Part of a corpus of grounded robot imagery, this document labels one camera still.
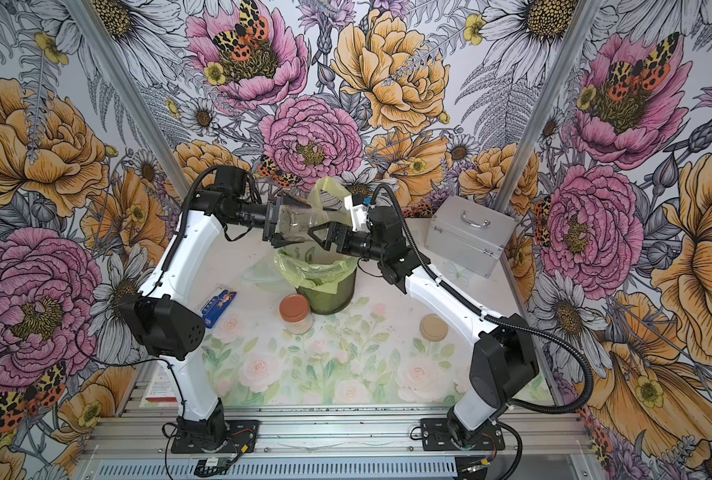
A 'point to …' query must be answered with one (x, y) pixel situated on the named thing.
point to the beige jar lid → (433, 328)
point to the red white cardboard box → (162, 390)
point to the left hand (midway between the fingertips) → (306, 225)
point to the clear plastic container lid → (264, 275)
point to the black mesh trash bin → (324, 303)
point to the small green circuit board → (211, 467)
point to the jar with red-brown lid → (295, 313)
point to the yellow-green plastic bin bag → (309, 267)
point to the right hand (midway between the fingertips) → (319, 241)
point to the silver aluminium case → (469, 232)
